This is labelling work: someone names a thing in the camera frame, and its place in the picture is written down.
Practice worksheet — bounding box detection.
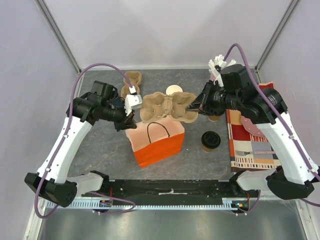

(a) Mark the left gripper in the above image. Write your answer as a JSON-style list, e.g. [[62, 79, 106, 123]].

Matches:
[[101, 100, 137, 132]]

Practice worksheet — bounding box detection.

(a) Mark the brown paper cup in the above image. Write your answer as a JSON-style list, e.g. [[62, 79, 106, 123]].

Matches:
[[201, 144, 219, 153], [208, 115, 221, 122], [165, 84, 183, 96]]

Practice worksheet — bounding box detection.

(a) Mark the orange paper bag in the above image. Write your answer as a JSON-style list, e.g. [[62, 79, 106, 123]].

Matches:
[[125, 117, 185, 168]]

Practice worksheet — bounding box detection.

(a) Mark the black cup lid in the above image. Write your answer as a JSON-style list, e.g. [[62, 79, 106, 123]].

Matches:
[[201, 131, 221, 149]]

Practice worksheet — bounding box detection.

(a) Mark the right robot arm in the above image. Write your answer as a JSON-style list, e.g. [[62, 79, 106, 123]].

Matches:
[[186, 64, 320, 200]]

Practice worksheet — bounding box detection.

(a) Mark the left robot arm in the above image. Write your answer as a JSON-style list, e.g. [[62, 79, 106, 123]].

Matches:
[[24, 81, 142, 208]]

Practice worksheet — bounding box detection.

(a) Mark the dark blue mug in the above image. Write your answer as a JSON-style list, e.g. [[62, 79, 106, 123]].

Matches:
[[112, 96, 125, 108]]

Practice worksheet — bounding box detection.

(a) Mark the cardboard cup carrier stack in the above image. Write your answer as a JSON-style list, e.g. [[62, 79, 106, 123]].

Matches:
[[120, 70, 142, 99]]

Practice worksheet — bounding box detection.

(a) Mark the pink dotted plate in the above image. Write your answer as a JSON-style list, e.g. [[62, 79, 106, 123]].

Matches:
[[240, 116, 264, 137]]

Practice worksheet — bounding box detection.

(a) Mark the patterned orange cloth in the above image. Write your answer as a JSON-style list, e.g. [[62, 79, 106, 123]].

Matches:
[[224, 81, 283, 173]]

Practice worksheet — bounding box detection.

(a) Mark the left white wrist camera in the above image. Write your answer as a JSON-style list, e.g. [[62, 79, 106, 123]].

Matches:
[[124, 86, 143, 117]]

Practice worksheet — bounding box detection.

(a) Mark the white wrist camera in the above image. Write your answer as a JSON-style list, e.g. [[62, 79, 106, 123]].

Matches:
[[208, 60, 227, 87], [124, 86, 143, 117]]

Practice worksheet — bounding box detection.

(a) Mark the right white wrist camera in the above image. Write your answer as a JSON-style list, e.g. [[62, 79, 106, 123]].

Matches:
[[208, 60, 227, 87]]

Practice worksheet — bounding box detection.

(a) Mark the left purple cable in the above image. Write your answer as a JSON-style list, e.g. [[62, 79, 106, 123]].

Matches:
[[34, 62, 137, 220]]

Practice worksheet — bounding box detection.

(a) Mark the purple cable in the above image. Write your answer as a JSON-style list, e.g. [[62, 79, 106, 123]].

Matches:
[[223, 43, 320, 216], [34, 62, 137, 220]]

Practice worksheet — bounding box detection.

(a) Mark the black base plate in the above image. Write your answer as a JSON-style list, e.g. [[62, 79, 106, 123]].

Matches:
[[81, 179, 260, 206]]

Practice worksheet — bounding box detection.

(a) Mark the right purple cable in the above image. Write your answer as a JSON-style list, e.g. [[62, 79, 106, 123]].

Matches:
[[223, 43, 320, 216]]

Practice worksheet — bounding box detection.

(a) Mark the aluminium cable duct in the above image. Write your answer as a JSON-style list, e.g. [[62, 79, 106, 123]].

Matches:
[[47, 198, 238, 210]]

